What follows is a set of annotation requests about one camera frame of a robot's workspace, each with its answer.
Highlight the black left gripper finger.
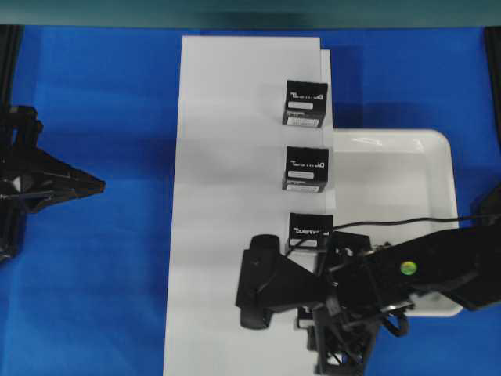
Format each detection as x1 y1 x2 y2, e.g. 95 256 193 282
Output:
66 166 106 201

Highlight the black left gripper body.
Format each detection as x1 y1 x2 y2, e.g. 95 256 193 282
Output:
1 105 78 262

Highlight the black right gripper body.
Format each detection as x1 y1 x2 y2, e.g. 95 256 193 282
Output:
273 232 415 375

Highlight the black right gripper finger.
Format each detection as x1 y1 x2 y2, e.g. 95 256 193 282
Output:
236 289 284 329
239 234 281 298

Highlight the black dynamixel box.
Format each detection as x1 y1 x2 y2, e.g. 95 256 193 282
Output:
282 146 330 193
282 80 329 128
286 213 333 253
294 306 315 330

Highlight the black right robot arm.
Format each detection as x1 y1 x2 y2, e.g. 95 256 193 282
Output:
236 192 500 375

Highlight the white foam base board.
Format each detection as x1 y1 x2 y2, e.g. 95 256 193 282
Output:
164 36 326 375

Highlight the white plastic tray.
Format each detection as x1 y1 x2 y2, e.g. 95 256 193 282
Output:
331 129 465 318

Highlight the blue table cloth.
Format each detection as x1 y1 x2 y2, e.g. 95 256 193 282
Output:
0 23 501 376

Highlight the black left frame post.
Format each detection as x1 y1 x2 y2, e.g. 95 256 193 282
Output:
0 24 24 112

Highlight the black frame post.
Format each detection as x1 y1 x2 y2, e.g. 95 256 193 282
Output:
0 24 24 112
484 26 501 139

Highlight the black cable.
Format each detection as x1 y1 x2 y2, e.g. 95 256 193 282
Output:
284 213 499 259

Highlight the black right frame post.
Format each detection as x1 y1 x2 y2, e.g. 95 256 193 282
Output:
484 26 501 139

